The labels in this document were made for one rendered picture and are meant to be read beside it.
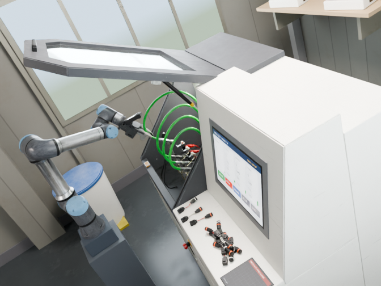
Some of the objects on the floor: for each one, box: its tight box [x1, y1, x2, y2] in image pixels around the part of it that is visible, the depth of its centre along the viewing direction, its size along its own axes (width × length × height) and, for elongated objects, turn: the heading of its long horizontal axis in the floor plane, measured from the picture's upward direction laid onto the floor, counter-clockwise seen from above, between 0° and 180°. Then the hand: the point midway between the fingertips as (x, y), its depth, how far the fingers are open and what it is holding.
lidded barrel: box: [52, 162, 125, 225], centre depth 348 cm, size 48×50×59 cm
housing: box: [185, 32, 381, 286], centre depth 216 cm, size 140×28×150 cm, turn 51°
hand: (151, 134), depth 220 cm, fingers closed
